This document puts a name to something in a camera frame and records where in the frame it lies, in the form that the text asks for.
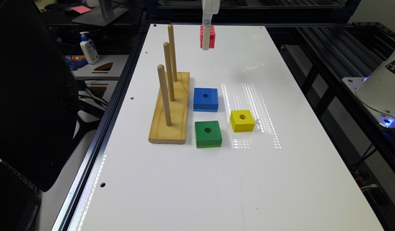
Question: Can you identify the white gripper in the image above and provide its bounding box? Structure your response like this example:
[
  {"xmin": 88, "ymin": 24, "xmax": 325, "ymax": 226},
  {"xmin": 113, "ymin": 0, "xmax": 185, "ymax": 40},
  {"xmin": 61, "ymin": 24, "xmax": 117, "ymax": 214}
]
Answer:
[{"xmin": 201, "ymin": 0, "xmax": 221, "ymax": 51}]

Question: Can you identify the pink cube block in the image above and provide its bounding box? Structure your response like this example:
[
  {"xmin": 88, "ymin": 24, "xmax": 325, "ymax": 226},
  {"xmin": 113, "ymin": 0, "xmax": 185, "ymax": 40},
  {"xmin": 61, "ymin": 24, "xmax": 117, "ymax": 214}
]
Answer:
[{"xmin": 200, "ymin": 26, "xmax": 215, "ymax": 49}]

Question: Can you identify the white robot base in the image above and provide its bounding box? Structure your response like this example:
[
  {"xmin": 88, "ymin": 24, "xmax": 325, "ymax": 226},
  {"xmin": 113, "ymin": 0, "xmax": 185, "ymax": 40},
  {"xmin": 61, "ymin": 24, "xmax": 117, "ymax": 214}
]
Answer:
[{"xmin": 342, "ymin": 50, "xmax": 395, "ymax": 129}]

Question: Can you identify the rear wooden peg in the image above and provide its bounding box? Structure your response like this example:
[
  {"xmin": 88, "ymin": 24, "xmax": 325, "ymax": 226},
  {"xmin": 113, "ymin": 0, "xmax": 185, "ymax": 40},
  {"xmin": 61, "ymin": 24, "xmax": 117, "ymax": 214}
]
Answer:
[{"xmin": 167, "ymin": 24, "xmax": 178, "ymax": 82}]

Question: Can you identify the wooden peg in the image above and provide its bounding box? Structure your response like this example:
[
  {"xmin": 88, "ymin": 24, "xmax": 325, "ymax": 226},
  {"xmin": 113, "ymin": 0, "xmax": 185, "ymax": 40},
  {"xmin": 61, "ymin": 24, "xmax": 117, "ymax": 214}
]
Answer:
[
  {"xmin": 167, "ymin": 24, "xmax": 178, "ymax": 82},
  {"xmin": 164, "ymin": 42, "xmax": 175, "ymax": 101},
  {"xmin": 157, "ymin": 64, "xmax": 172, "ymax": 126}
]

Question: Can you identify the middle wooden peg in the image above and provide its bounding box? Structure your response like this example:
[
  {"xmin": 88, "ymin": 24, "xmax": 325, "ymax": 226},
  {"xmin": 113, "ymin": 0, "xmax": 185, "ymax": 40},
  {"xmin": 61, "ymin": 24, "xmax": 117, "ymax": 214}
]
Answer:
[{"xmin": 164, "ymin": 42, "xmax": 175, "ymax": 101}]

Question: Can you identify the front wooden peg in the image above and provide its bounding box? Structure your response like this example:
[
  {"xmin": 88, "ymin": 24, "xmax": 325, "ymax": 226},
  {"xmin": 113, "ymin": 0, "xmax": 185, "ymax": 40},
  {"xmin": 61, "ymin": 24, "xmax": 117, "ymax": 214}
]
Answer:
[{"xmin": 157, "ymin": 64, "xmax": 172, "ymax": 126}]

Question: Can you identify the blue square block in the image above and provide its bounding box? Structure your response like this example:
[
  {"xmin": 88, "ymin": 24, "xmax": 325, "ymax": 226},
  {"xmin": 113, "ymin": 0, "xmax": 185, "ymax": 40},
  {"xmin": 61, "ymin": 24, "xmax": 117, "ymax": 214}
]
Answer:
[{"xmin": 193, "ymin": 88, "xmax": 219, "ymax": 112}]

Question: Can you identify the silver monitor stand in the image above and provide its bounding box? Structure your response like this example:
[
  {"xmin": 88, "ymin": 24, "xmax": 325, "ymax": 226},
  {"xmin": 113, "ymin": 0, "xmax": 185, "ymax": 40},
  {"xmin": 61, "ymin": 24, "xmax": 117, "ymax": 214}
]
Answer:
[{"xmin": 72, "ymin": 0, "xmax": 128, "ymax": 26}]

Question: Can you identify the yellow square block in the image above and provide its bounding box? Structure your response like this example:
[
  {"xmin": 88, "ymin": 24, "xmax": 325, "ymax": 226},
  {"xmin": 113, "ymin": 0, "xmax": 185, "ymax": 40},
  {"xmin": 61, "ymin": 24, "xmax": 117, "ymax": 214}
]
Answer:
[{"xmin": 230, "ymin": 110, "xmax": 255, "ymax": 132}]

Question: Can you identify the green square block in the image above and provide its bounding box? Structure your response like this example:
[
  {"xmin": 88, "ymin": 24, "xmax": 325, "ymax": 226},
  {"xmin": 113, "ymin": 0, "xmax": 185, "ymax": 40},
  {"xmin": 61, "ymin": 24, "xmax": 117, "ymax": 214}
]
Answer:
[{"xmin": 195, "ymin": 121, "xmax": 223, "ymax": 148}]

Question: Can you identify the white lotion pump bottle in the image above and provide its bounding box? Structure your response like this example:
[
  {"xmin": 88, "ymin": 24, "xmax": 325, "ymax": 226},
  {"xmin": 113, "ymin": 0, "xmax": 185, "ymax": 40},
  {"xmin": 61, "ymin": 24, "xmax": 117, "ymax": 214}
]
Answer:
[{"xmin": 80, "ymin": 31, "xmax": 99, "ymax": 64}]

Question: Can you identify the wooden peg base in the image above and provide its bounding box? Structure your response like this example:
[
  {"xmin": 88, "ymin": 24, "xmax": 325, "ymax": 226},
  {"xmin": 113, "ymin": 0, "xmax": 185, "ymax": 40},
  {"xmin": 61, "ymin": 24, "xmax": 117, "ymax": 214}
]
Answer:
[{"xmin": 148, "ymin": 72, "xmax": 190, "ymax": 144}]

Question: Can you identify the pink sticky note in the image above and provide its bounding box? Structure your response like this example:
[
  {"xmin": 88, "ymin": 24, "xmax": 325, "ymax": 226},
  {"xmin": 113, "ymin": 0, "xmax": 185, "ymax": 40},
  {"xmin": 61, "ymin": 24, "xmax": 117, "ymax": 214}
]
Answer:
[{"xmin": 71, "ymin": 5, "xmax": 92, "ymax": 14}]

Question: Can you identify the blue orange tool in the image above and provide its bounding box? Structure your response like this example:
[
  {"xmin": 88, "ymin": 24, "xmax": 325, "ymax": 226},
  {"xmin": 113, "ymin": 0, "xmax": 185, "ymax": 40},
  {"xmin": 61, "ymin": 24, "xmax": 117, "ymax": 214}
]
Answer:
[{"xmin": 65, "ymin": 55, "xmax": 88, "ymax": 71}]

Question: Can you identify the black office chair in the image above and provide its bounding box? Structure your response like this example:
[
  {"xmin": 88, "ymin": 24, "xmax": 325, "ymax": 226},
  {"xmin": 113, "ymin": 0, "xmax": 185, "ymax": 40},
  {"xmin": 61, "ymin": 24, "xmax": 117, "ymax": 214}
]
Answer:
[{"xmin": 0, "ymin": 0, "xmax": 105, "ymax": 193}]

